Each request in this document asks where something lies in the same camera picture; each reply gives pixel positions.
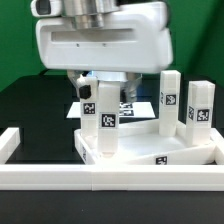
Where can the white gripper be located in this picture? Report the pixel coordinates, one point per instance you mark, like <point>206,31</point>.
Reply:
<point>105,36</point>

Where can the white desk top tray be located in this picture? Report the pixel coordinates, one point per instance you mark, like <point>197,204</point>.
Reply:
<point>139,143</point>

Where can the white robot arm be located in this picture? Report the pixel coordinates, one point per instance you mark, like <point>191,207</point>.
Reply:
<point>106,36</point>

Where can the marker tag plate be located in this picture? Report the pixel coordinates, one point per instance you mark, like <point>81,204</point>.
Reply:
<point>134,110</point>

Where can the white U-shaped fence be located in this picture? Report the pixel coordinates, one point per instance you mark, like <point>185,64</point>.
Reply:
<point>96,178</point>

